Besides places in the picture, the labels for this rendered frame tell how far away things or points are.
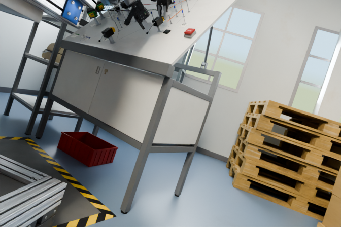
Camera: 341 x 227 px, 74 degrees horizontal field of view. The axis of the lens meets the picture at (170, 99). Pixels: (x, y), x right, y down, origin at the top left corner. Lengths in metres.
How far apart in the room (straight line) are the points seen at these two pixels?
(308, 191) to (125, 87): 2.18
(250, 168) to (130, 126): 1.62
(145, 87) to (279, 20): 3.13
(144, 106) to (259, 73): 2.78
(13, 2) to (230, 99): 3.26
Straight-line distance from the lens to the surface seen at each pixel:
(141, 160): 1.30
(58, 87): 2.08
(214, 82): 1.73
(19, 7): 0.93
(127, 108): 1.40
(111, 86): 1.55
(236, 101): 3.74
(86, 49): 1.82
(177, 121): 1.43
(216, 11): 1.65
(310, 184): 2.86
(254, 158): 2.69
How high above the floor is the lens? 0.70
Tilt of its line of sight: 1 degrees down
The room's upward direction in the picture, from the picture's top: 19 degrees clockwise
